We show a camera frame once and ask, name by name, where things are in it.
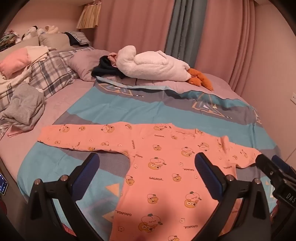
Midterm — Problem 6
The striped pillow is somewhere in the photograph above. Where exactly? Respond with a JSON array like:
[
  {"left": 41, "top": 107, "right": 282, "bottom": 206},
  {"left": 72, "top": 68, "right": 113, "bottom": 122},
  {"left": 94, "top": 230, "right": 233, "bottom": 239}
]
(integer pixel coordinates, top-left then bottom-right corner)
[{"left": 69, "top": 31, "right": 90, "bottom": 44}]

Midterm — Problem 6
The dark garment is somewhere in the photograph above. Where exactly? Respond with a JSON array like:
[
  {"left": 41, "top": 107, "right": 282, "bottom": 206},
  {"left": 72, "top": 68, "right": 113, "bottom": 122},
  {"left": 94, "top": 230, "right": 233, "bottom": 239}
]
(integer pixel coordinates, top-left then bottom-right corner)
[{"left": 91, "top": 56, "right": 125, "bottom": 79}]

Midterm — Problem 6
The white goose plush toy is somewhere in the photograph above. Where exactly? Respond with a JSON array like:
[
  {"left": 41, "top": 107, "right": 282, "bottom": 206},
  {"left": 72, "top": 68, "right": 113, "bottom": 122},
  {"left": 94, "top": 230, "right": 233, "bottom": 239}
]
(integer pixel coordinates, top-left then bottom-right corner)
[{"left": 115, "top": 45, "right": 214, "bottom": 91}]

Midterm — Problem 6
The beige headboard cushion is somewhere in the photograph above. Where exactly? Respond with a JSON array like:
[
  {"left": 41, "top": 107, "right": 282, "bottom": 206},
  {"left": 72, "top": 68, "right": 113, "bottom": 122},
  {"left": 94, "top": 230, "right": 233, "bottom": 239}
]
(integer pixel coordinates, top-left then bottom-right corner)
[
  {"left": 0, "top": 35, "right": 40, "bottom": 55},
  {"left": 38, "top": 32, "right": 71, "bottom": 51}
]

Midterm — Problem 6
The pink fleece cloth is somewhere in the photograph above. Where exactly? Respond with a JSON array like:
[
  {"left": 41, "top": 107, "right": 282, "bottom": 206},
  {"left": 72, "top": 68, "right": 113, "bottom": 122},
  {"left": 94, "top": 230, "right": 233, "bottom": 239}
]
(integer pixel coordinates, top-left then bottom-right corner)
[{"left": 0, "top": 49, "right": 31, "bottom": 78}]

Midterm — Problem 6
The purple pillow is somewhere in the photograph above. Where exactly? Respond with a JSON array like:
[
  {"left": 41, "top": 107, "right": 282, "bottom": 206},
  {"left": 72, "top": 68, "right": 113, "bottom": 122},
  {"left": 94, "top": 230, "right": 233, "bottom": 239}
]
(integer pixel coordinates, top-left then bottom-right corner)
[{"left": 69, "top": 49, "right": 111, "bottom": 82}]

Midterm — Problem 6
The green knitted cloth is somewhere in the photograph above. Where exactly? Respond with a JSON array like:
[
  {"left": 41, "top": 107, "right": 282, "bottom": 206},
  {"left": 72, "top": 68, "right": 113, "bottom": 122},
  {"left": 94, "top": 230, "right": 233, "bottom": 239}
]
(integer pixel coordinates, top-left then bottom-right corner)
[{"left": 0, "top": 31, "right": 20, "bottom": 50}]

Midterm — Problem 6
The pink printed baby garment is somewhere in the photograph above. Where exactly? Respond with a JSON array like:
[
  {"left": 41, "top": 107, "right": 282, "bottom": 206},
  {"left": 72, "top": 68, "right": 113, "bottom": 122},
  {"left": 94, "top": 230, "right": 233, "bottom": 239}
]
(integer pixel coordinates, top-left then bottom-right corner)
[{"left": 37, "top": 122, "right": 262, "bottom": 241}]

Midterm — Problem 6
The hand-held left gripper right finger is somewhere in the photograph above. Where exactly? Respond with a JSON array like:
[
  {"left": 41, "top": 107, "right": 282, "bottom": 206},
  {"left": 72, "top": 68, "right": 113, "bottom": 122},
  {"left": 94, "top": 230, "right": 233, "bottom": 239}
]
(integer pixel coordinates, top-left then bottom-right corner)
[{"left": 194, "top": 152, "right": 272, "bottom": 241}]

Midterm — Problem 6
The plaid pillow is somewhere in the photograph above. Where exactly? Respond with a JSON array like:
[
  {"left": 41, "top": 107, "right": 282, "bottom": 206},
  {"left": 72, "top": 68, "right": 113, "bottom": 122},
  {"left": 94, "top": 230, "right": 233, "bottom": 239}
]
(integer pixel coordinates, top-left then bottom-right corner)
[{"left": 30, "top": 50, "right": 80, "bottom": 100}]

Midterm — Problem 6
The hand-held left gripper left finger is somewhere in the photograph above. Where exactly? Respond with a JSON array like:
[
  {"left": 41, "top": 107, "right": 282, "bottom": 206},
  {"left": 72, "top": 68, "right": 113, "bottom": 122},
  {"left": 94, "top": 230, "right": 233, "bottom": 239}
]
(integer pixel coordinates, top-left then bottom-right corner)
[{"left": 28, "top": 153, "right": 121, "bottom": 241}]

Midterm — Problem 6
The grey garment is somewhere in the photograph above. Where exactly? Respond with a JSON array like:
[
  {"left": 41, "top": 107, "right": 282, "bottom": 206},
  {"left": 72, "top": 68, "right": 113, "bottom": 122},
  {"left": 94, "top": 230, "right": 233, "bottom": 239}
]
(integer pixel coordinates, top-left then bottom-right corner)
[{"left": 1, "top": 83, "right": 45, "bottom": 132}]

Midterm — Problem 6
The pink curtain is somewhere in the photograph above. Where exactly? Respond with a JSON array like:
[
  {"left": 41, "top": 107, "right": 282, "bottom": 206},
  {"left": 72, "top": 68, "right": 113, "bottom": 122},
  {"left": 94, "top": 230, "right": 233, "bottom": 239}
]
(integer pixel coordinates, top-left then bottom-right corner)
[
  {"left": 194, "top": 0, "right": 262, "bottom": 86},
  {"left": 92, "top": 0, "right": 176, "bottom": 57}
]

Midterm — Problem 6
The yellow pleated lampshade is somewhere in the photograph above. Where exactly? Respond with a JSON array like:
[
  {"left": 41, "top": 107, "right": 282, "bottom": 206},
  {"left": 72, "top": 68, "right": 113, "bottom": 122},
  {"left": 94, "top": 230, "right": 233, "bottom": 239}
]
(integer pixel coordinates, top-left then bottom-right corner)
[{"left": 76, "top": 5, "right": 99, "bottom": 29}]

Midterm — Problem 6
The blue grey patterned blanket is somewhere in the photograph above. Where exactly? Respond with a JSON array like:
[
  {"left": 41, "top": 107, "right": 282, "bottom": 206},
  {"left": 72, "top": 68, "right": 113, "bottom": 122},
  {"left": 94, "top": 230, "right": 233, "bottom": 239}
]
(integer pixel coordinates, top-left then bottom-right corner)
[{"left": 17, "top": 76, "right": 278, "bottom": 241}]

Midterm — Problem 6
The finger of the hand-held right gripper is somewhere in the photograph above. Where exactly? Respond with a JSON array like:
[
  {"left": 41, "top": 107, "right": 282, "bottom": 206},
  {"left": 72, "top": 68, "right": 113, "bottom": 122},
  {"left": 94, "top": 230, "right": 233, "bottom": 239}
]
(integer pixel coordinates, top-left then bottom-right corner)
[
  {"left": 255, "top": 153, "right": 286, "bottom": 186},
  {"left": 271, "top": 154, "right": 292, "bottom": 175}
]

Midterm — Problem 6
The grey blue curtain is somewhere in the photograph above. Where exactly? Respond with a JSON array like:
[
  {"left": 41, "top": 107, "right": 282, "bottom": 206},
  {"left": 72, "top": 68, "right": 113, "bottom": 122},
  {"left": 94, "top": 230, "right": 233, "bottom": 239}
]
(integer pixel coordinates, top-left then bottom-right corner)
[{"left": 164, "top": 0, "right": 208, "bottom": 63}]

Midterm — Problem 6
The white printed garment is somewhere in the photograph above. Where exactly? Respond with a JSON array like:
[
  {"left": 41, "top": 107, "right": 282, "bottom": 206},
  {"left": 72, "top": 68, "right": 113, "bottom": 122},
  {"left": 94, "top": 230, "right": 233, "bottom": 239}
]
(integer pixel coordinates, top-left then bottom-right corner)
[{"left": 0, "top": 70, "right": 31, "bottom": 99}]

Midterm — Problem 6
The smartphone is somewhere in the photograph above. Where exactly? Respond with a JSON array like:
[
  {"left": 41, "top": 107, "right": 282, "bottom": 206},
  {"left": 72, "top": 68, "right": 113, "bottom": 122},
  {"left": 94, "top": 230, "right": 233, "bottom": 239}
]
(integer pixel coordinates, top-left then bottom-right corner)
[{"left": 0, "top": 173, "right": 9, "bottom": 196}]

